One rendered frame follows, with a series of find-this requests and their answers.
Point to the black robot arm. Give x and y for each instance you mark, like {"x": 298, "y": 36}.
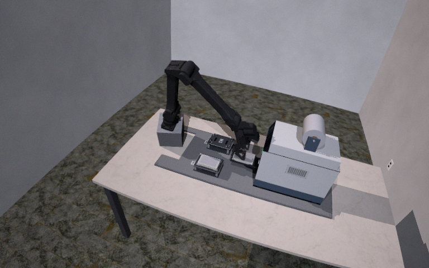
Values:
{"x": 187, "y": 72}

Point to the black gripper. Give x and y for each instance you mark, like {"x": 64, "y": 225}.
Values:
{"x": 238, "y": 145}

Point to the light grey cylinder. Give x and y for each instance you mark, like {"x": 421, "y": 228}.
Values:
{"x": 314, "y": 125}

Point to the white multi-well plate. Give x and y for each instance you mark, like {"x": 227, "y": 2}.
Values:
{"x": 209, "y": 162}

